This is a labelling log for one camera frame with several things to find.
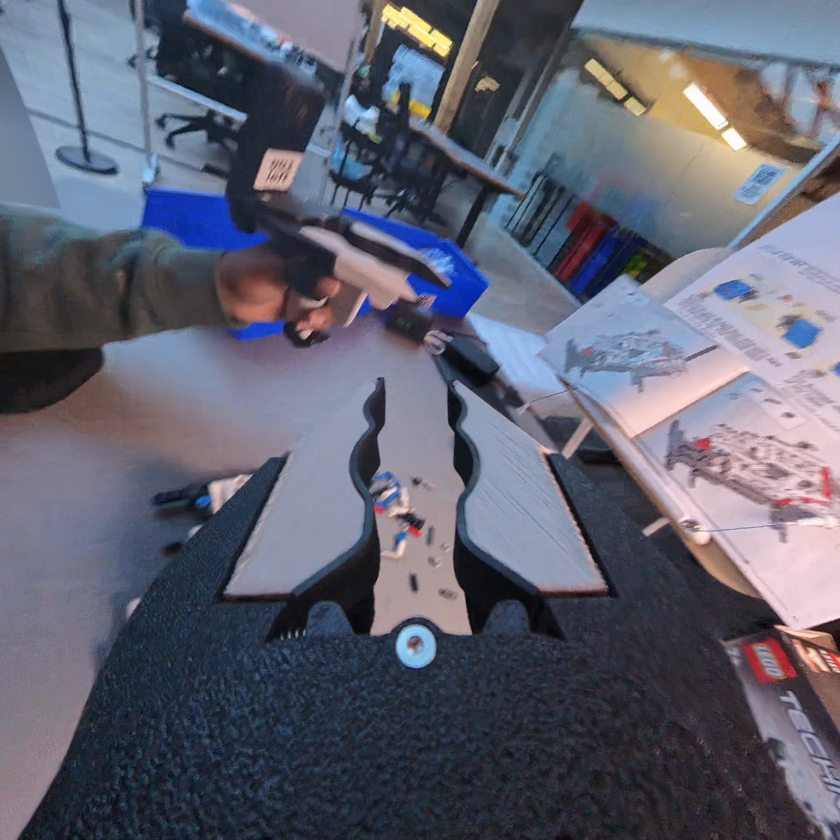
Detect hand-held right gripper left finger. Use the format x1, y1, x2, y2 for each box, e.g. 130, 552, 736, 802
224, 378, 388, 635

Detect wire mesh storage rack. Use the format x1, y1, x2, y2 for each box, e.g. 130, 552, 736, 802
506, 171, 683, 303

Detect loose small building parts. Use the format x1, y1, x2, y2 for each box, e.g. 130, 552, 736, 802
368, 466, 467, 598

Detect white book stand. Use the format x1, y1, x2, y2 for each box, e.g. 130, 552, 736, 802
506, 247, 788, 605

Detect white brick-built truck model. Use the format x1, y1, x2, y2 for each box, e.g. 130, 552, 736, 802
151, 473, 257, 552

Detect person's left hand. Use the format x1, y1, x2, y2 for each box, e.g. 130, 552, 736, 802
217, 247, 336, 336

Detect instruction booklet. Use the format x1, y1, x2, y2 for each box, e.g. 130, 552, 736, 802
539, 276, 840, 631

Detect black floor stand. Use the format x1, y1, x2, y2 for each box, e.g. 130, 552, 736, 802
53, 0, 119, 175

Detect black office chair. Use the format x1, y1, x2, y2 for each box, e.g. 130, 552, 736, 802
151, 0, 250, 152

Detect printed instruction sheet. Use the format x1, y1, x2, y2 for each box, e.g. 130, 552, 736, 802
663, 191, 840, 382

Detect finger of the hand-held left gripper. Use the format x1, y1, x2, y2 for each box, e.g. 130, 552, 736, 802
344, 217, 454, 290
300, 226, 421, 313

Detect person's left forearm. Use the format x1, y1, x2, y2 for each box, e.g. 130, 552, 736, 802
0, 204, 237, 414

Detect toy truck set box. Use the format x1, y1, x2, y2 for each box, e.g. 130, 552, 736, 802
722, 628, 840, 840

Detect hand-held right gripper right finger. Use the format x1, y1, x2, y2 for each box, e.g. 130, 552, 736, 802
448, 381, 610, 627

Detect black device green display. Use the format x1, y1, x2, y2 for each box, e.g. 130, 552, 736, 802
385, 300, 438, 345

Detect white paper pad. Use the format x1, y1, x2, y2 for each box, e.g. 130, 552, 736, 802
466, 313, 578, 408

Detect grey desk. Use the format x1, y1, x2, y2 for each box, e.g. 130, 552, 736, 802
0, 309, 736, 840

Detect black power adapter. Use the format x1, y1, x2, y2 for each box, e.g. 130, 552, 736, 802
440, 335, 502, 384

